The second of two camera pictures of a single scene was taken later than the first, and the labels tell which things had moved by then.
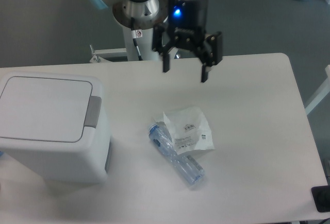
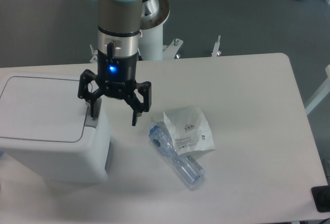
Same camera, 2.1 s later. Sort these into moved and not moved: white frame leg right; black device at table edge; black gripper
Moved: black gripper
Not moved: black device at table edge; white frame leg right
